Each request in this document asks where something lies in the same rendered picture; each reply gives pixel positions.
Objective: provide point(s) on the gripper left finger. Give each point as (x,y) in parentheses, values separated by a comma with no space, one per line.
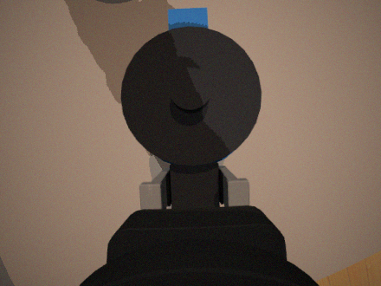
(156,194)

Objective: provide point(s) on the blue electric kettle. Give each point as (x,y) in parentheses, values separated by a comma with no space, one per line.
(194,118)

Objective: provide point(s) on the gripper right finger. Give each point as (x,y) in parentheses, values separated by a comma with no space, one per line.
(232,191)

